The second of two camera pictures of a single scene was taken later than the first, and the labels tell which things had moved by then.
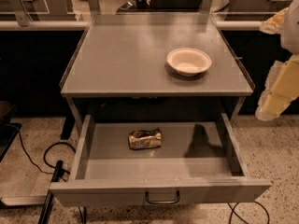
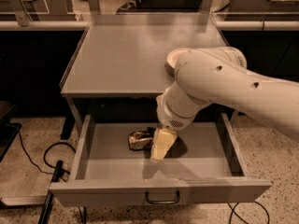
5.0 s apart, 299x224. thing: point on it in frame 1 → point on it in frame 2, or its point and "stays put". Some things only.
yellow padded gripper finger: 281,89 → 163,139
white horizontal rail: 83,24 stays put
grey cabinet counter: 123,55 stays put
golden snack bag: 139,139 stays put
